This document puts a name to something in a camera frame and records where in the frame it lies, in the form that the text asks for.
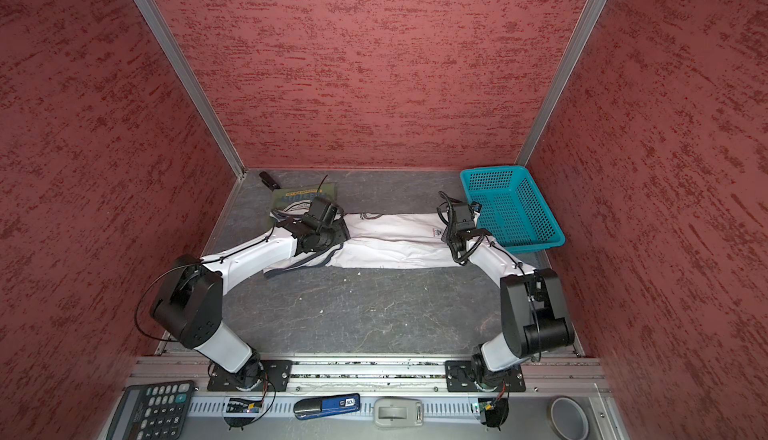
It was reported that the olive green tank top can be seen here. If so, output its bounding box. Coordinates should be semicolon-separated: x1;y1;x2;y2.
269;182;337;224

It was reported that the teal plastic basket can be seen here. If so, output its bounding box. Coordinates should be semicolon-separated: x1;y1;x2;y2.
460;166;566;255

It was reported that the white grey-trimmed tank top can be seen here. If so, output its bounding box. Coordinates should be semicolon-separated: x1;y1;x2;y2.
264;214;458;274

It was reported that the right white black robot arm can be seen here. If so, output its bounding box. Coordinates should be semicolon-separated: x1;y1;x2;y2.
436;194;575;391

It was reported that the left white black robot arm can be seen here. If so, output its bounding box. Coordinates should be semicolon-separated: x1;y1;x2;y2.
150;197;350;391

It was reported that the small black stapler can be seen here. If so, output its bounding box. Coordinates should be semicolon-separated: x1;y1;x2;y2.
258;171;281;191

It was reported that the right small circuit board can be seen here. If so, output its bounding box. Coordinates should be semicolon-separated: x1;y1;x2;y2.
476;398;498;412

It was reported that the small circuit board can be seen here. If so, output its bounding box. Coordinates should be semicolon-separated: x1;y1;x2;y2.
225;397;263;416
476;398;498;412

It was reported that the blue black utility knife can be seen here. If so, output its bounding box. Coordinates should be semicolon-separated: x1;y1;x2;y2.
293;393;361;420

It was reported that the left small circuit board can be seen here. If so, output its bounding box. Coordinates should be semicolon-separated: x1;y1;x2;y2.
225;397;263;416

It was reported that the grey tape roll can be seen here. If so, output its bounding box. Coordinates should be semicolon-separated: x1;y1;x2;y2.
547;396;590;440

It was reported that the black calculator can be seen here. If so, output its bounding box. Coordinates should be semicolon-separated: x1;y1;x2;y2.
106;380;196;440

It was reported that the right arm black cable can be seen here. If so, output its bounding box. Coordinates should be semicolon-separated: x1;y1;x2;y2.
436;191;493;267

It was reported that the aluminium front rail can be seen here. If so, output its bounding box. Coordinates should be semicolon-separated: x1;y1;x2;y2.
125;353;612;397

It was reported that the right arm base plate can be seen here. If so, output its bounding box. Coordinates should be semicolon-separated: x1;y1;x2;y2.
444;357;526;394

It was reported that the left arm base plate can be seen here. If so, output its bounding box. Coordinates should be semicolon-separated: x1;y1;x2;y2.
207;360;293;393

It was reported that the right aluminium corner post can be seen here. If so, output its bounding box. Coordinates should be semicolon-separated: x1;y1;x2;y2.
515;0;608;166

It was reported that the aluminium corner post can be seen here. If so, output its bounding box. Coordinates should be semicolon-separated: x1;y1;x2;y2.
515;0;608;166
133;0;247;180

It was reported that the left aluminium corner post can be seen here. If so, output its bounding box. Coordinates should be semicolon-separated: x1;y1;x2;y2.
133;0;247;180

